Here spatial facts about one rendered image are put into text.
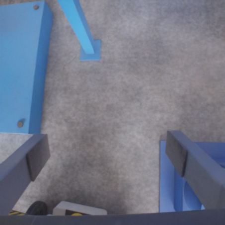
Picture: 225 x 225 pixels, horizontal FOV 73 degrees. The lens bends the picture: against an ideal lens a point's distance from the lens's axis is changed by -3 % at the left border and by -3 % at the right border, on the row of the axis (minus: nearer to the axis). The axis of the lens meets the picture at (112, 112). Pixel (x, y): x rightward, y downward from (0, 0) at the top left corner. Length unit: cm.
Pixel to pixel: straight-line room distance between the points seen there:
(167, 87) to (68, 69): 61
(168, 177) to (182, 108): 39
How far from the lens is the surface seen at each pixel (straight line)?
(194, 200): 72
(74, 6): 75
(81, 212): 90
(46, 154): 17
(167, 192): 97
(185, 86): 100
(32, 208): 98
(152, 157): 92
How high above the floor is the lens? 91
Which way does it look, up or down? 80 degrees down
